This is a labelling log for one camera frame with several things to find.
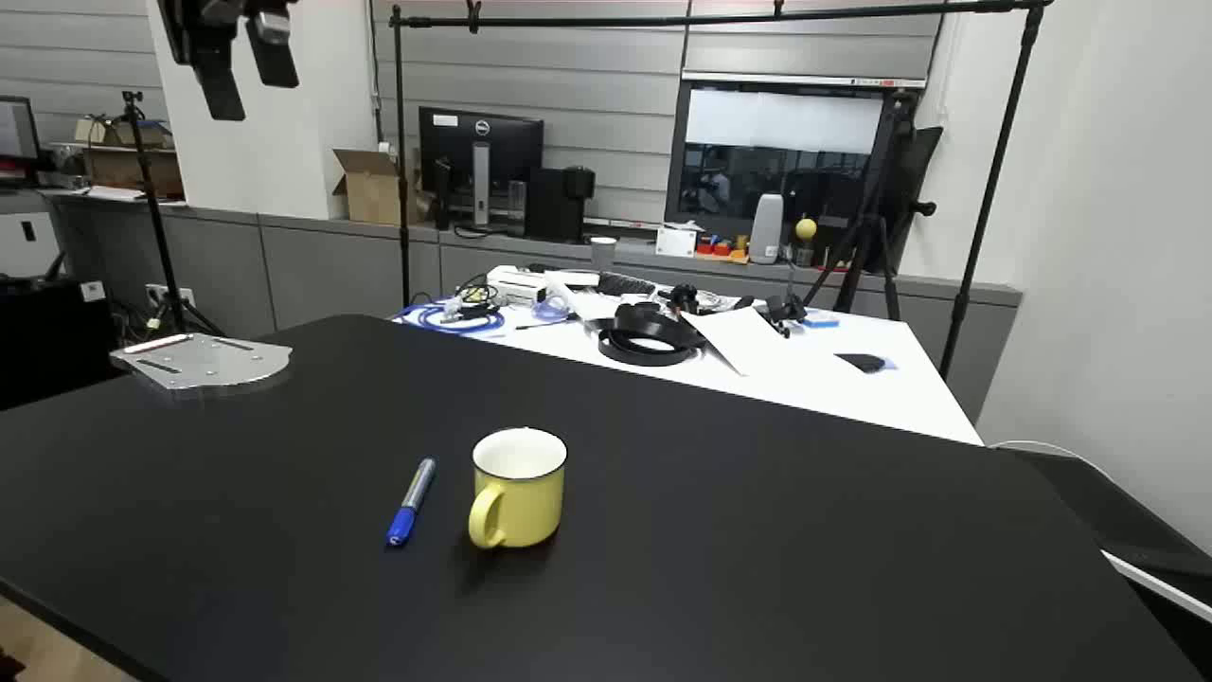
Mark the thin black light stand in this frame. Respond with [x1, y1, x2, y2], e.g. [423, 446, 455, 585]
[115, 86, 220, 340]

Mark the black camera tripod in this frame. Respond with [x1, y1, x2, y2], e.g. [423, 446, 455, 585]
[801, 86, 948, 324]

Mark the white flat sheet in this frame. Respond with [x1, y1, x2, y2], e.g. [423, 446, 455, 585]
[1097, 547, 1212, 628]

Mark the blue marker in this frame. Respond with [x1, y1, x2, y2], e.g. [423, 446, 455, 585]
[383, 454, 440, 552]

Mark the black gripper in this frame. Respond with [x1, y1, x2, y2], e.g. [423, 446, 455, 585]
[157, 0, 308, 124]

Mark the white paper sheet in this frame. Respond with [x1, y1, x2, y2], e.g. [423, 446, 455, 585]
[687, 304, 804, 379]

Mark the black backdrop frame stand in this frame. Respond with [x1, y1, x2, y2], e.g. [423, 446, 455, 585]
[388, 0, 1057, 384]

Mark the black coiled cable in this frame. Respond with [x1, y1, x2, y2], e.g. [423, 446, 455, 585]
[596, 300, 709, 372]

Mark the yellow enamel mug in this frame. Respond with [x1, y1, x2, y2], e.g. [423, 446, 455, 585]
[464, 424, 573, 552]

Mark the brown cardboard box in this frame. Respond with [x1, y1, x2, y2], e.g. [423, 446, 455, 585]
[328, 143, 423, 232]

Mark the white paper stack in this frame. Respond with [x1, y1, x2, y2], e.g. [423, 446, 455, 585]
[105, 329, 297, 397]

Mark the black computer mouse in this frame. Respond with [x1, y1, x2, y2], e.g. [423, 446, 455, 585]
[835, 350, 890, 379]

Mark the black speaker box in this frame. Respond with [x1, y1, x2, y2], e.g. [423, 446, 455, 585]
[523, 162, 600, 248]

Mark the black computer monitor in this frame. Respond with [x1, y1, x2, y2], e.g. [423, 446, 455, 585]
[418, 103, 549, 235]

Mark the blue coiled cable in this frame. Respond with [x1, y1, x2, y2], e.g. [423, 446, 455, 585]
[397, 297, 512, 340]

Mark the white labelled box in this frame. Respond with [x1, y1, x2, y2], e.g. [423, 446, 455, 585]
[653, 220, 705, 261]

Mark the large dark wall screen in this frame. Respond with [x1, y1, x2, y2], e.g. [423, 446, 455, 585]
[667, 79, 929, 248]

